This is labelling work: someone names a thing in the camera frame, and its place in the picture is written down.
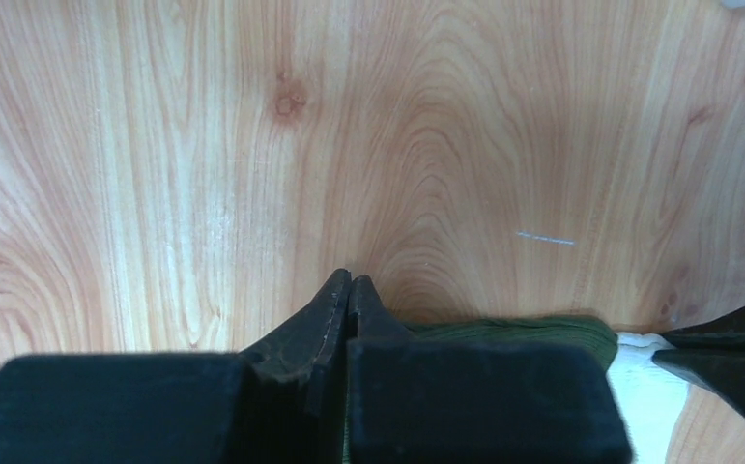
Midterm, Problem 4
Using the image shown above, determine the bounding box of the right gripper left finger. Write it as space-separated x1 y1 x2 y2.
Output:
235 269 352 463

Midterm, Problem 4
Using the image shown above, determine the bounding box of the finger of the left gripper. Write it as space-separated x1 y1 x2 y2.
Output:
652 306 745 419

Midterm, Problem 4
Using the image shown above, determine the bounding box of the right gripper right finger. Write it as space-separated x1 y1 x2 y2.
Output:
345 275 414 463

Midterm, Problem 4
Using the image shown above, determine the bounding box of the green underwear white waistband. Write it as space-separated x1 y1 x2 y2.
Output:
350 316 689 463

